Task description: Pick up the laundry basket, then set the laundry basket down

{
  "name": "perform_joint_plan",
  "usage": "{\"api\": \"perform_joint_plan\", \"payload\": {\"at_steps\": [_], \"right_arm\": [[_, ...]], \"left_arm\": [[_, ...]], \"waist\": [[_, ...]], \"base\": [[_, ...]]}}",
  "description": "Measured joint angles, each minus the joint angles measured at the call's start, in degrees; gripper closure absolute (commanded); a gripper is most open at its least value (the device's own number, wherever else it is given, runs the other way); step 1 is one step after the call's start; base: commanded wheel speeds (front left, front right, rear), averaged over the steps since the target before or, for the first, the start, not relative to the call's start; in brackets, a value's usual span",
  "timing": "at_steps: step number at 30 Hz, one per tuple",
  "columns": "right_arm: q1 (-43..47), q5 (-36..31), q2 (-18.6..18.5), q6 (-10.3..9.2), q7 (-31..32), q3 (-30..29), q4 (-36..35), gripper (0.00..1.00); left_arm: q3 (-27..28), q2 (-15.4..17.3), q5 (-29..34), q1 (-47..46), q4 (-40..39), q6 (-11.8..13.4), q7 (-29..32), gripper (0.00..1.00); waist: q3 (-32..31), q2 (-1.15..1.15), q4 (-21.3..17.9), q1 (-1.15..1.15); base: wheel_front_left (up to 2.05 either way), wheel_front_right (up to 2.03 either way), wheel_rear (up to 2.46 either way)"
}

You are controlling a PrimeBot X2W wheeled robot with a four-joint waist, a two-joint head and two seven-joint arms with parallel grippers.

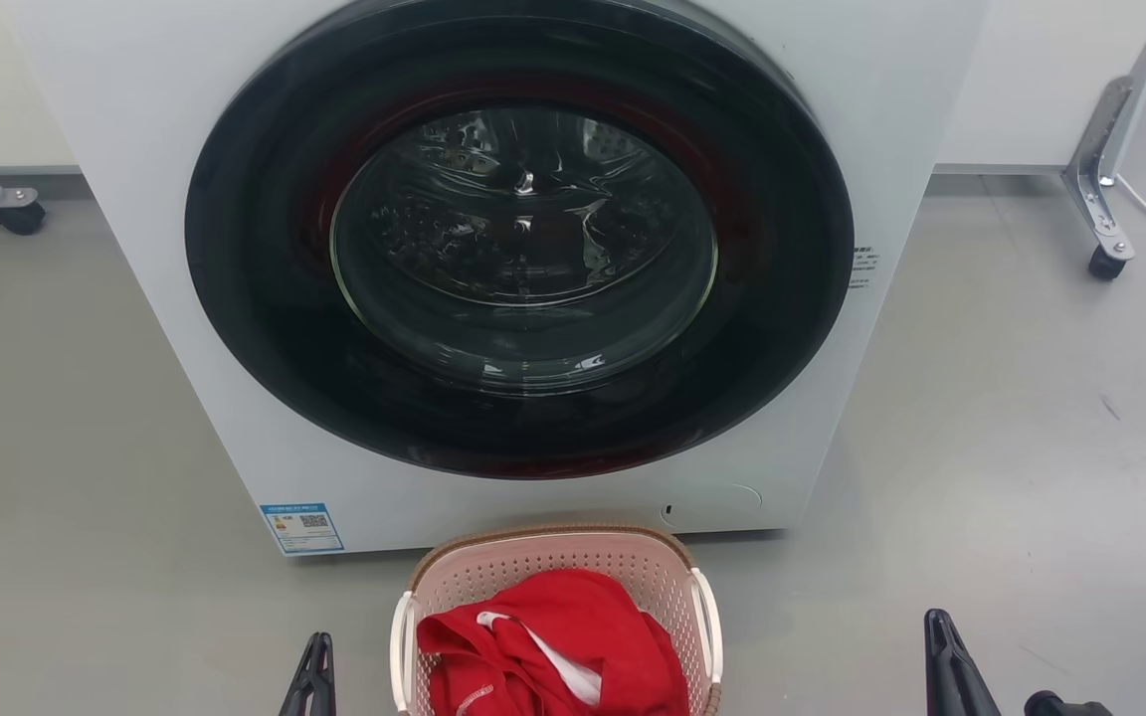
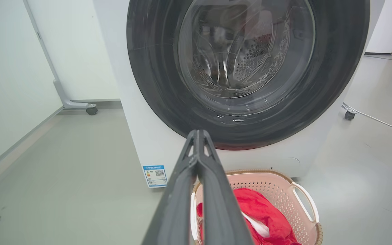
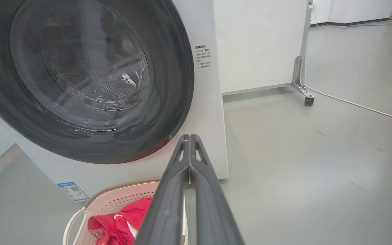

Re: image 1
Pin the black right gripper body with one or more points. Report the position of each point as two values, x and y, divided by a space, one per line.
1065 707

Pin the round black washer door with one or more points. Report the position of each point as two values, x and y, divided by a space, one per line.
255 298

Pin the black caster wheel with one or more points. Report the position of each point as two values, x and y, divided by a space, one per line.
21 219
1106 264

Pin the pink perforated laundry basket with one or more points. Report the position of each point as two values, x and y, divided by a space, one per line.
493 567

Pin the red garment with white trim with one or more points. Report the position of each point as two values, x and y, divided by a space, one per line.
593 626

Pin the white front-load washing machine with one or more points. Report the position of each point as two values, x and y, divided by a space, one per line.
155 149

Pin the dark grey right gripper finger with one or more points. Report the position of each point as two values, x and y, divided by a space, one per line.
951 676

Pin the blue energy label sticker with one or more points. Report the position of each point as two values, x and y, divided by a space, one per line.
302 528

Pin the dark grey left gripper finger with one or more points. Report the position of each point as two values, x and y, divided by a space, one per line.
319 686

